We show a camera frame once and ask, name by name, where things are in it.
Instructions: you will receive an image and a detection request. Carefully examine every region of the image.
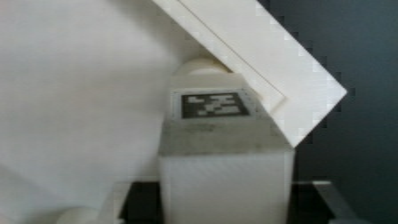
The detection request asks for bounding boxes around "white leg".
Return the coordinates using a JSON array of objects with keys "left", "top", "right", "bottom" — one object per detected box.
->
[{"left": 158, "top": 58, "right": 295, "bottom": 224}]

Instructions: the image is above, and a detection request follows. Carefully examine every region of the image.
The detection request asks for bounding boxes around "white square tabletop part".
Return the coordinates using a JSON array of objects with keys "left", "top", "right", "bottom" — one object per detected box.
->
[{"left": 0, "top": 0, "right": 346, "bottom": 224}]

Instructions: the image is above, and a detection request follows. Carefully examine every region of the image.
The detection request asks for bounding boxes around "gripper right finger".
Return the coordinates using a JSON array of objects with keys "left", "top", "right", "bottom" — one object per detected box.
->
[{"left": 288, "top": 181, "right": 371, "bottom": 224}]

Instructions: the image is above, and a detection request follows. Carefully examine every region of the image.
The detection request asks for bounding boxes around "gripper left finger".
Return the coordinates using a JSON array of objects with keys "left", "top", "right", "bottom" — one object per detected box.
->
[{"left": 119, "top": 182, "right": 163, "bottom": 224}]

